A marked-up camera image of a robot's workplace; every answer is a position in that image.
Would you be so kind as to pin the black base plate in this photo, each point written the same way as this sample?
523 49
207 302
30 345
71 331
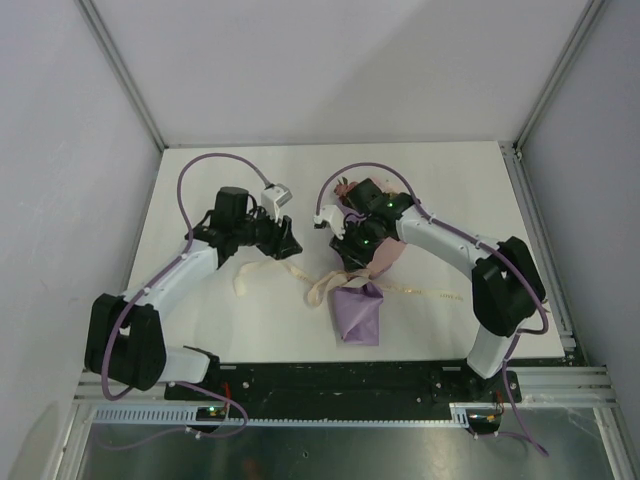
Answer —
351 391

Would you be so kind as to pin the pink wrapping paper sheet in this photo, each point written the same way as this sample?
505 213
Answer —
356 311

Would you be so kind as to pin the dark pink rose stem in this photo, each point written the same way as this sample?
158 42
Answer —
343 187

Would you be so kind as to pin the aluminium frame rail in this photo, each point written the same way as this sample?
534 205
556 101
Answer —
566 387

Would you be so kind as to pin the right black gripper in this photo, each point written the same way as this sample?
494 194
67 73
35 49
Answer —
353 259

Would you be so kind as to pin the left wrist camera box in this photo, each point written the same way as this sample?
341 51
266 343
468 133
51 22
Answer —
273 198

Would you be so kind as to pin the white cable duct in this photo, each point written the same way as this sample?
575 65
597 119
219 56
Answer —
187 415

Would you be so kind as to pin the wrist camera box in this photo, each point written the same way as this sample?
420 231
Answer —
330 216
273 198

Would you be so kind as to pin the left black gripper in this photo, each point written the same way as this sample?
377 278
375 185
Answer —
280 241

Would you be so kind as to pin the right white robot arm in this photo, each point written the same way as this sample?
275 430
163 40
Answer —
506 286

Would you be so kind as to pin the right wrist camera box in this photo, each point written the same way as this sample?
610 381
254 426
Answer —
330 216

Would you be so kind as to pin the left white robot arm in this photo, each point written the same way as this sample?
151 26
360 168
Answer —
126 342

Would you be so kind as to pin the cream ribbon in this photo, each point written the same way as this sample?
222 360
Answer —
319 289

